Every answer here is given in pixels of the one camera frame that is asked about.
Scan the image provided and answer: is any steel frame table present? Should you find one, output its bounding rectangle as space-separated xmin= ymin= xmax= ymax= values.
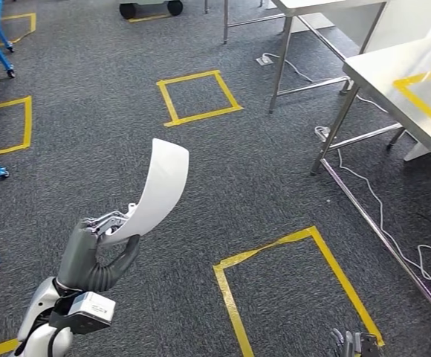
xmin=223 ymin=0 xmax=389 ymax=115

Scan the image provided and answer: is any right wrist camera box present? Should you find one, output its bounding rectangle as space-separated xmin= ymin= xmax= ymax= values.
xmin=359 ymin=333 xmax=383 ymax=357

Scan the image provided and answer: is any steel workbench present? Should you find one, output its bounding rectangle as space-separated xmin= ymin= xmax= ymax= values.
xmin=309 ymin=34 xmax=431 ymax=332

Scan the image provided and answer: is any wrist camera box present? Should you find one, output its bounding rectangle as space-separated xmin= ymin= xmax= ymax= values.
xmin=359 ymin=333 xmax=383 ymax=357
xmin=48 ymin=292 xmax=117 ymax=337

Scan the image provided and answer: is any white partition panel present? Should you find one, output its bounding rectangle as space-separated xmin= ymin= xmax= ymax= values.
xmin=319 ymin=0 xmax=431 ymax=55

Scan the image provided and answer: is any white curved plastic part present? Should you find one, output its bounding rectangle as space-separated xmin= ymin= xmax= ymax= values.
xmin=100 ymin=138 xmax=190 ymax=248

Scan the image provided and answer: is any white cable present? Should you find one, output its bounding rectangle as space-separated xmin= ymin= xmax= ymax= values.
xmin=336 ymin=147 xmax=431 ymax=288

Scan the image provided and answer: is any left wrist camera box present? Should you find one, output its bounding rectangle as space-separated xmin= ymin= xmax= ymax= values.
xmin=48 ymin=292 xmax=117 ymax=337

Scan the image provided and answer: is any cart with black wheels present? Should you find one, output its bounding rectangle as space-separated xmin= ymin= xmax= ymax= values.
xmin=119 ymin=0 xmax=184 ymax=21

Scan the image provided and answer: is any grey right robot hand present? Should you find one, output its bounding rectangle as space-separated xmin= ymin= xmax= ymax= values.
xmin=329 ymin=327 xmax=361 ymax=357

